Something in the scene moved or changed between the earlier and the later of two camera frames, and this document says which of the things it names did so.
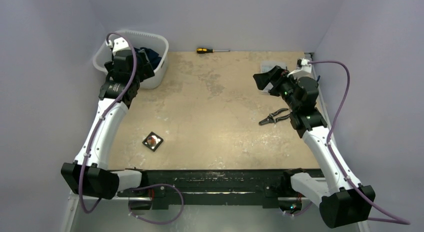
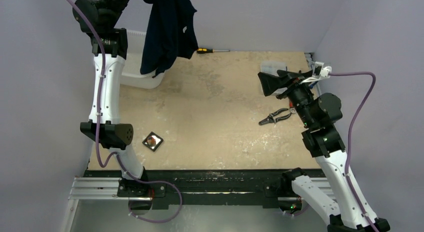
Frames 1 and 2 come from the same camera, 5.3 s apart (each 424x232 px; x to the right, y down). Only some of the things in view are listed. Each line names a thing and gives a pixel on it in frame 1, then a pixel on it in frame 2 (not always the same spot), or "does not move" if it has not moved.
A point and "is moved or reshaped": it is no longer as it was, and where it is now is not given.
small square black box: [152, 141] does not move
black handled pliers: [271, 118] does not move
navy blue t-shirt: [152, 56] is moved or reshaped
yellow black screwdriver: [203, 50] does not move
